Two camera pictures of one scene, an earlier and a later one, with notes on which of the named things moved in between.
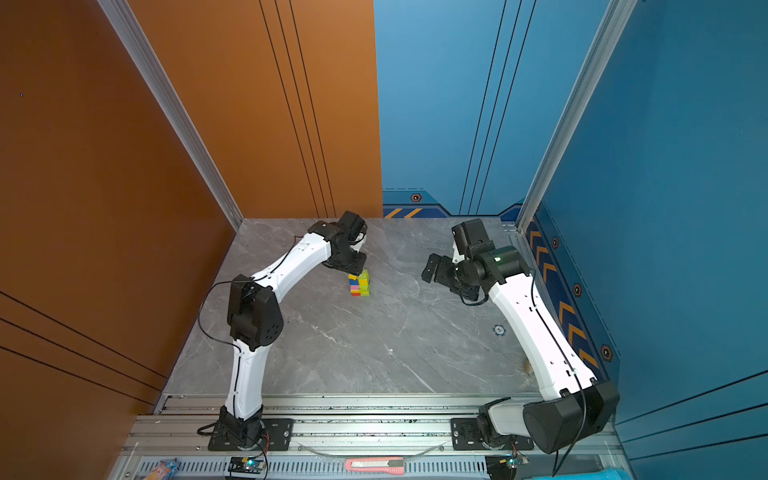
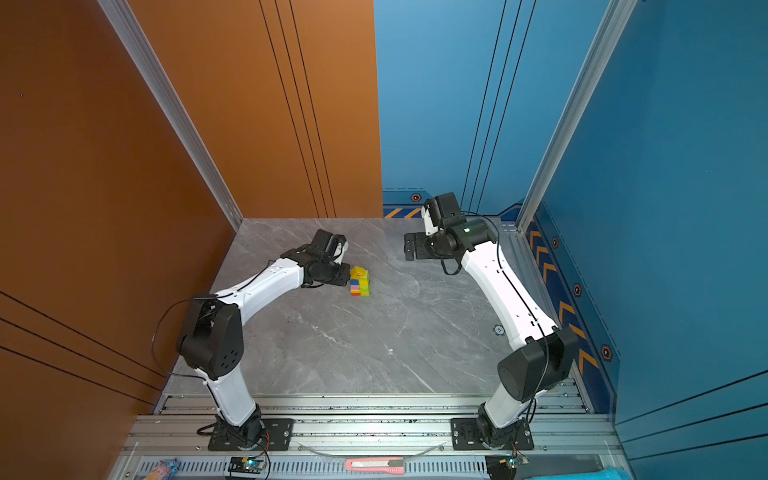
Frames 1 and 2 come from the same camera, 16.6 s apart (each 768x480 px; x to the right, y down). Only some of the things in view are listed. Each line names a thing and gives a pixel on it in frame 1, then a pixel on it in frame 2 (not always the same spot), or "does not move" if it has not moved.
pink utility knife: (388, 465) does not move
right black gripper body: (453, 275) to (427, 247)
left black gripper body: (352, 262) to (335, 274)
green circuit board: (246, 465) does not move
